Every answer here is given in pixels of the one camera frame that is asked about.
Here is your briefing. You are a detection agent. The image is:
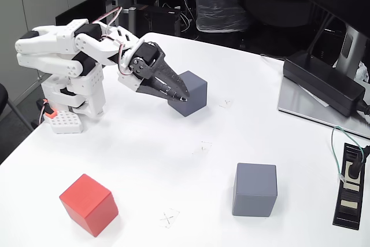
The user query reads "green wire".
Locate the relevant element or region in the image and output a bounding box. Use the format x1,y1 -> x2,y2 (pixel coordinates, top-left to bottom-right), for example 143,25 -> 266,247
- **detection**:
331,125 -> 365,184

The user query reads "crumpled white plastic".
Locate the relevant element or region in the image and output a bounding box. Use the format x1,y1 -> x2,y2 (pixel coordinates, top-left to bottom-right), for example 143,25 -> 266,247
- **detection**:
354,61 -> 370,83

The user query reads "white paper sheet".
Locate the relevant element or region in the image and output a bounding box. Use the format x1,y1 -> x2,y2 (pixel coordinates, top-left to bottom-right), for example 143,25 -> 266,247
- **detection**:
300,84 -> 330,108

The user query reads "black adapter cable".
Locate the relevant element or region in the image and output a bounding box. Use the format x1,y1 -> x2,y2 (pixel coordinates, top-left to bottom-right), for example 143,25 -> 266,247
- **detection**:
357,99 -> 370,120

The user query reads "grey cube block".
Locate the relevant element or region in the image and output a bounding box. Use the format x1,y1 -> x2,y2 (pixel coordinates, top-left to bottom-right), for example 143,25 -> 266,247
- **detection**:
232,162 -> 278,217
166,70 -> 208,117

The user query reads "clear tape with Y mark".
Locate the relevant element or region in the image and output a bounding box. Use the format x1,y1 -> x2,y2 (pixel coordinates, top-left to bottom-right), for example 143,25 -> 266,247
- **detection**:
219,97 -> 234,111

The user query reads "clear tape with X mark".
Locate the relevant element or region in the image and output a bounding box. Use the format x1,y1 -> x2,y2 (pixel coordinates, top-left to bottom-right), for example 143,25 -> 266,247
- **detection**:
156,208 -> 180,230

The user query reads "black power plug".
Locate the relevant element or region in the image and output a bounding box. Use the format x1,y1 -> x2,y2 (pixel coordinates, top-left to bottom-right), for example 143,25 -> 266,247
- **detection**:
346,145 -> 370,180

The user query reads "silver monitor stand neck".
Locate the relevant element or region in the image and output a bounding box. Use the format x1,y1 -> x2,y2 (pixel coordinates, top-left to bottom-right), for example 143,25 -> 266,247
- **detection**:
335,25 -> 369,79

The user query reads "orange cable connector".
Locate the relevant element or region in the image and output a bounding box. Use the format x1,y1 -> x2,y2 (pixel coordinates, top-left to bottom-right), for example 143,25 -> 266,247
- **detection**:
36,98 -> 57,119

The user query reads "black office chair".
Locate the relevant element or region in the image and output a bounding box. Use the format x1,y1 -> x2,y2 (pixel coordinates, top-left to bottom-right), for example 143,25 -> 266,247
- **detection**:
0,83 -> 35,132

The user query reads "black computer case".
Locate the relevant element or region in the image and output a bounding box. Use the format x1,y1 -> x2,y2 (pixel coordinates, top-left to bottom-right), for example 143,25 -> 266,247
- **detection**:
135,3 -> 182,37

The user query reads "black power strip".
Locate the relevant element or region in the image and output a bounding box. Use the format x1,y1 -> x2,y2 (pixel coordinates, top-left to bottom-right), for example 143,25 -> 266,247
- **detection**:
332,142 -> 367,230

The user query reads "red cube block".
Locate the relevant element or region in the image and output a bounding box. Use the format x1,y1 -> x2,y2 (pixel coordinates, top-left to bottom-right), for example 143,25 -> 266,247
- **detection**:
59,173 -> 120,238

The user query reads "silver metal post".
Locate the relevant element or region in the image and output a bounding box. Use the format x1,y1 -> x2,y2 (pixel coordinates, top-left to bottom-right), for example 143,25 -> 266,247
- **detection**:
123,6 -> 136,32

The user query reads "clear tape with pen mark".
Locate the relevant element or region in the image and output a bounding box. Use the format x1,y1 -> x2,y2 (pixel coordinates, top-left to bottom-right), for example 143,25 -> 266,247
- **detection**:
192,141 -> 213,155

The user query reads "plastic-wrapped black bin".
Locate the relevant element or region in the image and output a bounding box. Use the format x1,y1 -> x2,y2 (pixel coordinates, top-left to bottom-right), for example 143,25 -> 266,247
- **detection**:
191,0 -> 251,33

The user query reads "silver monitor stand base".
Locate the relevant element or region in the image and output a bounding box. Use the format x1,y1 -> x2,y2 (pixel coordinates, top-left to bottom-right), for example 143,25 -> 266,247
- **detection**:
277,76 -> 370,139

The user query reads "black power adapter brick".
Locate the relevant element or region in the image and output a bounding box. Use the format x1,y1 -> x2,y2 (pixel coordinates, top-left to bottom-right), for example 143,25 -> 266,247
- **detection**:
282,50 -> 367,117

